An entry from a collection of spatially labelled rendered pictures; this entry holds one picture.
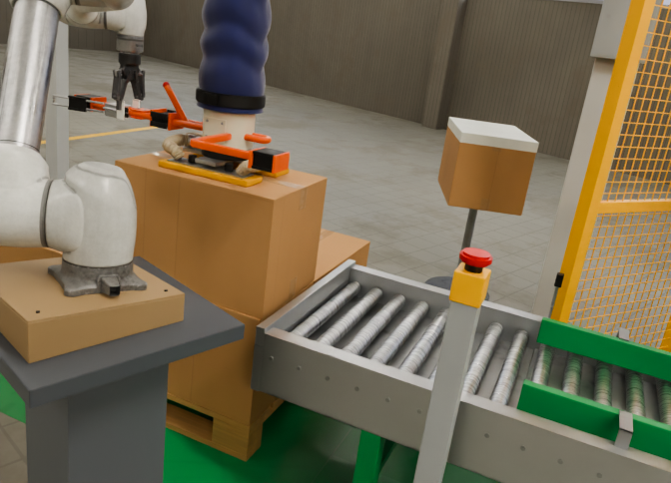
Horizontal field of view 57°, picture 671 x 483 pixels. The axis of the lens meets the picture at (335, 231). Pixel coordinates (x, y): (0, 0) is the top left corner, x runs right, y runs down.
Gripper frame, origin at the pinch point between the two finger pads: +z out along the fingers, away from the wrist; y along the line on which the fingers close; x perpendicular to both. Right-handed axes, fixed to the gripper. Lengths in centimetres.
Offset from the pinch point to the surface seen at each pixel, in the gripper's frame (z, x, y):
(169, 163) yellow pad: 11.1, -29.3, -13.4
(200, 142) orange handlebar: -1, -50, -26
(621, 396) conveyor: 58, -179, 17
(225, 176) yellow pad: 11, -51, -13
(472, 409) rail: 50, -142, -32
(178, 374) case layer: 84, -41, -18
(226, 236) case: 29, -56, -17
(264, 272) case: 37, -70, -17
